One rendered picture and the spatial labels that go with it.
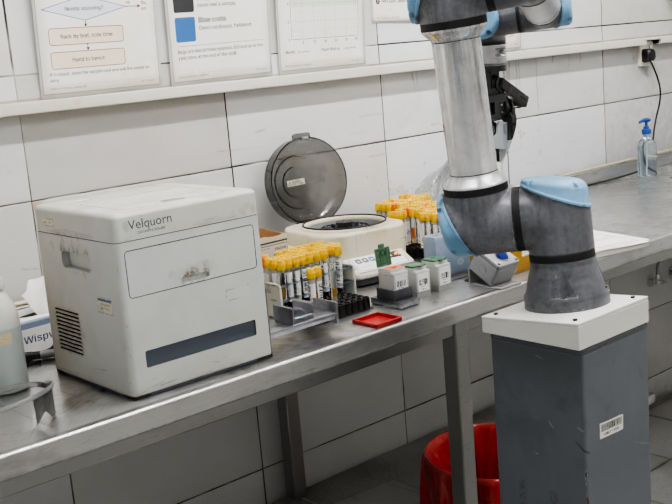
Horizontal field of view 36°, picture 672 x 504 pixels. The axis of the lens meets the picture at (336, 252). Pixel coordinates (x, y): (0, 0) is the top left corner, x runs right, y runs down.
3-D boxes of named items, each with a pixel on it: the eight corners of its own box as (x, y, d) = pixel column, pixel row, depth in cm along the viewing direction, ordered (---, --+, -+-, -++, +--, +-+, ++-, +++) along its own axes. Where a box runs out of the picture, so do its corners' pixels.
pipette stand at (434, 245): (442, 283, 225) (439, 238, 223) (421, 279, 231) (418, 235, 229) (475, 274, 231) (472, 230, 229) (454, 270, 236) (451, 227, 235)
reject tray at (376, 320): (377, 328, 194) (376, 324, 194) (352, 323, 199) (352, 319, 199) (402, 320, 198) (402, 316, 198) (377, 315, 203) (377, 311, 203)
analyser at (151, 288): (134, 402, 164) (110, 215, 158) (54, 371, 184) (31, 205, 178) (285, 353, 183) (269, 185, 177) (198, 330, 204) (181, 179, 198)
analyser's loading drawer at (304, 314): (251, 350, 180) (249, 321, 179) (229, 344, 185) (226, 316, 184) (339, 322, 193) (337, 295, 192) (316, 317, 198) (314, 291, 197)
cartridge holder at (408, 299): (400, 310, 206) (399, 292, 205) (370, 303, 213) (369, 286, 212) (420, 304, 209) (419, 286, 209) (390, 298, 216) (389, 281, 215)
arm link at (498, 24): (512, -6, 207) (517, -4, 217) (457, 3, 210) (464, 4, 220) (517, 34, 208) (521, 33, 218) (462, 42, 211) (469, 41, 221)
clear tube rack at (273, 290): (282, 319, 206) (279, 284, 205) (252, 313, 214) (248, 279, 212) (357, 297, 219) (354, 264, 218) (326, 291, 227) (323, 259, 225)
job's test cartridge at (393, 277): (395, 301, 208) (393, 270, 207) (379, 297, 211) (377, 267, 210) (409, 296, 210) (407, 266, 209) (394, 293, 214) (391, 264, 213)
